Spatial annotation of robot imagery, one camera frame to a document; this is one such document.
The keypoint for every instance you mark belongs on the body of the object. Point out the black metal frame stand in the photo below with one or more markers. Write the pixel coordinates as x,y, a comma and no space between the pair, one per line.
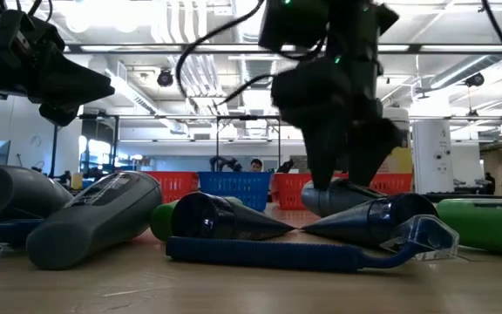
54,148
217,144

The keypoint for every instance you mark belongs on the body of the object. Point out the white round pillar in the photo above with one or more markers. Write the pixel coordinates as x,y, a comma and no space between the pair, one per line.
432,152

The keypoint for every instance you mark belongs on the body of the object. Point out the silver ceiling duct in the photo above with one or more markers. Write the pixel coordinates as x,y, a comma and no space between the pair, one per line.
460,70

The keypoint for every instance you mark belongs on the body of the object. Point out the blue razor with clear cap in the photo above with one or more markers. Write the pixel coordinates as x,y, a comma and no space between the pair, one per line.
255,253
11,229

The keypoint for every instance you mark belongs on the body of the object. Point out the red plastic basket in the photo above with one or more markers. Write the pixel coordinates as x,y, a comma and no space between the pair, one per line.
290,189
177,185
392,183

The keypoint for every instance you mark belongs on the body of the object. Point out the grey toiletry bottle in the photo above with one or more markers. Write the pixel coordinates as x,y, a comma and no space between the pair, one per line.
329,202
15,192
94,227

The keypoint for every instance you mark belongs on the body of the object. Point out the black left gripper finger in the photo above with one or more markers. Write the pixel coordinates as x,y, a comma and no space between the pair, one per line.
59,115
81,83

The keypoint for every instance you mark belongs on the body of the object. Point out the green toiletry bottle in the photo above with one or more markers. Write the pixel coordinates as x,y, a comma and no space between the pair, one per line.
161,220
486,224

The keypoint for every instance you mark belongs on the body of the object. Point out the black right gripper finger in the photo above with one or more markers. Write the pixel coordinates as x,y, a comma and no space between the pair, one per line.
371,144
320,109

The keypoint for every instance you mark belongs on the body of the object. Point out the person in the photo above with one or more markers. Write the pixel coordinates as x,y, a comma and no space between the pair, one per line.
256,165
490,183

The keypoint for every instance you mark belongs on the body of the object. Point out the black overhead rig beam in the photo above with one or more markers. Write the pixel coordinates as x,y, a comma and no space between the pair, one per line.
416,49

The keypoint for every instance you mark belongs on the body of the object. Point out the black side table edge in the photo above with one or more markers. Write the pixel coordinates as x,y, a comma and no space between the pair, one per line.
473,196

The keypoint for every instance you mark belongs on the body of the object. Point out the white yellow wipes canister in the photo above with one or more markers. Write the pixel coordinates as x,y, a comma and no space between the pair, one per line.
397,115

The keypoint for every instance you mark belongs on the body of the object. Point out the black ceiling camera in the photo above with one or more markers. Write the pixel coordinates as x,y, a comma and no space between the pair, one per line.
165,78
475,79

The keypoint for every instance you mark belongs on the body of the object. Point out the blue plastic basket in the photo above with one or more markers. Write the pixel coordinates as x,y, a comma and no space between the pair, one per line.
238,187

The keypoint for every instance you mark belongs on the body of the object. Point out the dark blue toiletry tube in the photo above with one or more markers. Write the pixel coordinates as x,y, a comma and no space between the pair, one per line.
216,218
364,222

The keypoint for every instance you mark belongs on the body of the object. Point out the yellow container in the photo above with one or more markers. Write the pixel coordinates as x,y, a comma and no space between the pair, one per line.
76,181

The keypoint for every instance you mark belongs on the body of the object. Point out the background black robot arm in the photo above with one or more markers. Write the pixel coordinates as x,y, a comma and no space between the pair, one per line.
286,166
225,163

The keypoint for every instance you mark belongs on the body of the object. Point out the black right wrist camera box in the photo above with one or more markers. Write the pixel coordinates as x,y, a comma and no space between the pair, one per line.
290,26

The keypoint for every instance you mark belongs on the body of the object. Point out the white ceiling duct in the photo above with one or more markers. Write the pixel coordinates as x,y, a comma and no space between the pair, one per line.
133,93

